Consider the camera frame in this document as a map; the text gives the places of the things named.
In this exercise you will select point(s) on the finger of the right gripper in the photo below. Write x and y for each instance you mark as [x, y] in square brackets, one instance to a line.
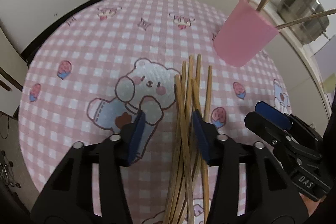
[266, 130]
[289, 122]

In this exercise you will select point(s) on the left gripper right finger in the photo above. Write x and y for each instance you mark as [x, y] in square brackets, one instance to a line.
[251, 186]

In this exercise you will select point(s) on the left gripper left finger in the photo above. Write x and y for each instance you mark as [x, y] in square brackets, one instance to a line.
[67, 195]

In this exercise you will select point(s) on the white cutting board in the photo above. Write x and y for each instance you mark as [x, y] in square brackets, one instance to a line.
[324, 60]

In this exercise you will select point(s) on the pink plastic cup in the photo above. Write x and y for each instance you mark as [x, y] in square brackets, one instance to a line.
[243, 35]

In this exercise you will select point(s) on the stainless steel stock pot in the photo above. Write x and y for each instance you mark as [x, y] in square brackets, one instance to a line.
[310, 30]

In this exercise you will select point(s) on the brown white side cabinet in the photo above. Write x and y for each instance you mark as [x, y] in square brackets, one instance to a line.
[13, 74]

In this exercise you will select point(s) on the pink checkered tablecloth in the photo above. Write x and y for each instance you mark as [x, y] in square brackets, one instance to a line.
[118, 57]

